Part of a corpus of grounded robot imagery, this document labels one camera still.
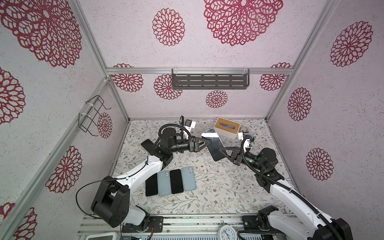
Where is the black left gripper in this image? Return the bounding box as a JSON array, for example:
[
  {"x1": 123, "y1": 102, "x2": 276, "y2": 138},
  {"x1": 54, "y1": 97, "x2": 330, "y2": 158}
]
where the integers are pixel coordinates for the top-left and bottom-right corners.
[{"x1": 169, "y1": 136, "x2": 211, "y2": 154}]

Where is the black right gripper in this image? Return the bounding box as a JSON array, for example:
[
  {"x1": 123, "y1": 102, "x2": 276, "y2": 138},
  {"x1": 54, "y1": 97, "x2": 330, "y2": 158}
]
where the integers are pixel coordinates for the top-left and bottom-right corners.
[{"x1": 220, "y1": 148, "x2": 265, "y2": 175}]

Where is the purple bare phone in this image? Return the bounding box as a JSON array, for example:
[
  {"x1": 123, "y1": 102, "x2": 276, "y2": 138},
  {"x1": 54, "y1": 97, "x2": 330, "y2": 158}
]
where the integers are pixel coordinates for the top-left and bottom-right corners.
[{"x1": 170, "y1": 169, "x2": 184, "y2": 195}]

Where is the light blue phone case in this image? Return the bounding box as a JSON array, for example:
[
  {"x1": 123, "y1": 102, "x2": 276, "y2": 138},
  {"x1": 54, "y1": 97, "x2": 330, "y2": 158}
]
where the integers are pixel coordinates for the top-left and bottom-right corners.
[{"x1": 157, "y1": 170, "x2": 172, "y2": 196}]

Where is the black bare phone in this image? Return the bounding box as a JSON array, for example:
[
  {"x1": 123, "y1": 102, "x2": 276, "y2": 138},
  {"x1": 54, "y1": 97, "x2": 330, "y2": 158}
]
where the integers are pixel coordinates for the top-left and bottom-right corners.
[{"x1": 145, "y1": 174, "x2": 159, "y2": 197}]

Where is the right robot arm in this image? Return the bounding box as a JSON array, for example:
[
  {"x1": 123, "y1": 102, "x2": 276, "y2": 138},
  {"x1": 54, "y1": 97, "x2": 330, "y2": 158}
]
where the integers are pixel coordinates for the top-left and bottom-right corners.
[{"x1": 218, "y1": 135, "x2": 353, "y2": 240}]

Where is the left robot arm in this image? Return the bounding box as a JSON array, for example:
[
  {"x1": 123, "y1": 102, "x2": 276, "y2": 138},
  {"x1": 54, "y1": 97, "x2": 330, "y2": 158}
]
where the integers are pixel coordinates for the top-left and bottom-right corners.
[{"x1": 89, "y1": 124, "x2": 212, "y2": 232}]

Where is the small black phone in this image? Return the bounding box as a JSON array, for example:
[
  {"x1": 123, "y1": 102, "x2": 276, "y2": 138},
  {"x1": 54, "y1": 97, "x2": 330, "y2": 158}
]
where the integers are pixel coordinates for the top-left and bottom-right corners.
[
  {"x1": 201, "y1": 128, "x2": 226, "y2": 162},
  {"x1": 141, "y1": 139, "x2": 156, "y2": 156}
]

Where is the white tissue box wooden lid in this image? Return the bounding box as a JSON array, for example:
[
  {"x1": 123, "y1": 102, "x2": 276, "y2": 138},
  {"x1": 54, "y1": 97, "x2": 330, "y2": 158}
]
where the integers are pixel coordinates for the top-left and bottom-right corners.
[{"x1": 214, "y1": 118, "x2": 241, "y2": 139}]

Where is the white analog clock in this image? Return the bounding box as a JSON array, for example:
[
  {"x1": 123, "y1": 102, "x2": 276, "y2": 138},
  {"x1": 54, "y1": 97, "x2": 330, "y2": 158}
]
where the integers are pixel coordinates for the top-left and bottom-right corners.
[{"x1": 217, "y1": 225, "x2": 238, "y2": 240}]

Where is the white tablet device corner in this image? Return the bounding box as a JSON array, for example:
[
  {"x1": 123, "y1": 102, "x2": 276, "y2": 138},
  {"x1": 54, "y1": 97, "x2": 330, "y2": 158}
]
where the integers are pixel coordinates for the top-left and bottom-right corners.
[{"x1": 86, "y1": 232, "x2": 118, "y2": 240}]

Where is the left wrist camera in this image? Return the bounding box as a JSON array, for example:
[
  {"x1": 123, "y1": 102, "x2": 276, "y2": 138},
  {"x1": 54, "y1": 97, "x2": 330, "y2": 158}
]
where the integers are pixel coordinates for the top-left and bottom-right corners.
[{"x1": 184, "y1": 120, "x2": 196, "y2": 134}]

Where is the grey wall shelf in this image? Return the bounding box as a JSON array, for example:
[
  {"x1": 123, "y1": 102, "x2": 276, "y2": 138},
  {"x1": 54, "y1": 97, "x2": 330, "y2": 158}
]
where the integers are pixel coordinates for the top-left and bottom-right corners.
[{"x1": 171, "y1": 69, "x2": 250, "y2": 90}]

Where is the metal base rail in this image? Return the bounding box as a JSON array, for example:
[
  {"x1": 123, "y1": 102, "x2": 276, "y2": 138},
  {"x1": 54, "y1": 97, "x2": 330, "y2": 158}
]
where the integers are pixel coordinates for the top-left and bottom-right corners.
[{"x1": 77, "y1": 213, "x2": 301, "y2": 240}]

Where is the black wire wall rack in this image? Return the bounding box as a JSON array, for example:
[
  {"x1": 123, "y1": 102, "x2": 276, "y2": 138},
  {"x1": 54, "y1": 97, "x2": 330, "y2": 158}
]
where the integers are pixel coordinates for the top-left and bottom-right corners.
[{"x1": 78, "y1": 95, "x2": 112, "y2": 139}]

